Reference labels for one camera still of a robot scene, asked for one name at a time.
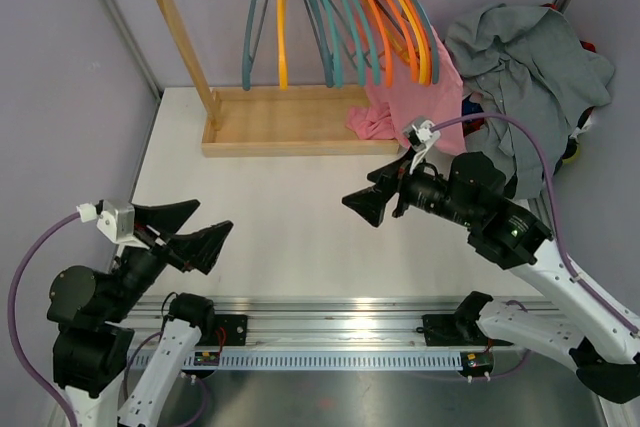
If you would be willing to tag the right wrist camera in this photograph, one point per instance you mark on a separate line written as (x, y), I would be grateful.
(422, 136)

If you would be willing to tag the grey blue plastic hanger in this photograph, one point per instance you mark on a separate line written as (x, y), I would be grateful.
(253, 30)

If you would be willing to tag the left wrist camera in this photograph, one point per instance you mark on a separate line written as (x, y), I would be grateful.
(115, 219)

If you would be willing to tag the aluminium rail base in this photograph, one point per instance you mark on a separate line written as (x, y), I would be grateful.
(415, 337)

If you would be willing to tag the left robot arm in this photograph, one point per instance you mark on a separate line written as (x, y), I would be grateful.
(91, 352)

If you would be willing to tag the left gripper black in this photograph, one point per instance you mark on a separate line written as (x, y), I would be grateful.
(200, 247)

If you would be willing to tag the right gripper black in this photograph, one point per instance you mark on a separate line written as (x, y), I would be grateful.
(371, 202)

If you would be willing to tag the grey shirt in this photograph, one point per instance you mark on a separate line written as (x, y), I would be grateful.
(526, 62)

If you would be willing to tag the yellow orange plastic hanger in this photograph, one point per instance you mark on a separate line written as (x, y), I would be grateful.
(281, 8)

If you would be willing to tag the teal plastic hanger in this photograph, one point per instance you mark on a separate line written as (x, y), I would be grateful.
(313, 11)

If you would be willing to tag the wooden clothes rack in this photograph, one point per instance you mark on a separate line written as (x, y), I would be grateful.
(307, 119)

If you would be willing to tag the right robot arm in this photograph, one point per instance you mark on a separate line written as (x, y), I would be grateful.
(600, 344)

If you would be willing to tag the red black plaid shirt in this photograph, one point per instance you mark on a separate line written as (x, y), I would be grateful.
(585, 45)

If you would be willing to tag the olive green laundry basket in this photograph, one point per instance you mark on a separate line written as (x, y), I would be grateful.
(572, 151)

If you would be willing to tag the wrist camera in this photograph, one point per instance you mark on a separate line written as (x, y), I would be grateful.
(115, 219)
(422, 136)

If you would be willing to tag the pink shirt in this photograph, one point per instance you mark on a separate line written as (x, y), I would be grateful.
(392, 109)

